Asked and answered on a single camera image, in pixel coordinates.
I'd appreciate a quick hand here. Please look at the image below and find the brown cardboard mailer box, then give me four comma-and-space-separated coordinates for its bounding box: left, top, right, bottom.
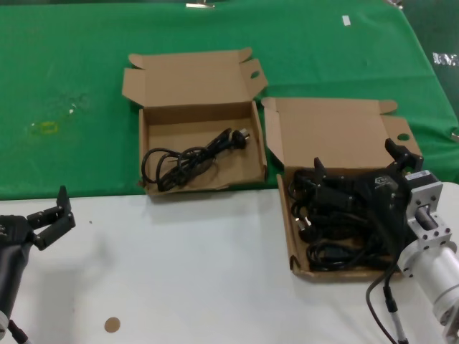
121, 47, 269, 195
260, 96, 424, 284

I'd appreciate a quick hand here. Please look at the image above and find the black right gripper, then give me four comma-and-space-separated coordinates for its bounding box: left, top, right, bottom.
313, 138, 425, 230

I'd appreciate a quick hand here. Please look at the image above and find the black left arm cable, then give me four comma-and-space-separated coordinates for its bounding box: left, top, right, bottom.
6, 318, 32, 344

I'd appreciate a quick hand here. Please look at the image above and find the green table cloth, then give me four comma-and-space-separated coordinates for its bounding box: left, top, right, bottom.
0, 0, 459, 200

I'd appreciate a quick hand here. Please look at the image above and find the shiny foil scrap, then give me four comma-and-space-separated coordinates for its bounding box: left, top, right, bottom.
432, 52, 459, 66

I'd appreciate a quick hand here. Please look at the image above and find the black power cable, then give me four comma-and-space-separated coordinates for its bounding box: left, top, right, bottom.
141, 128, 246, 193
289, 168, 359, 237
306, 229, 399, 272

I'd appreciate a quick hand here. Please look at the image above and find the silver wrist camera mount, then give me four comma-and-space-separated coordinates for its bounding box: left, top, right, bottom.
404, 170, 458, 254

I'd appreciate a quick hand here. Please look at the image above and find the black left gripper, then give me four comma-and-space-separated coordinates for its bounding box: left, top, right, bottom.
0, 185, 77, 251

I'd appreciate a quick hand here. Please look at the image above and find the grey arm cable with connector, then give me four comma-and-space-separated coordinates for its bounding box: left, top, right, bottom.
364, 264, 410, 344

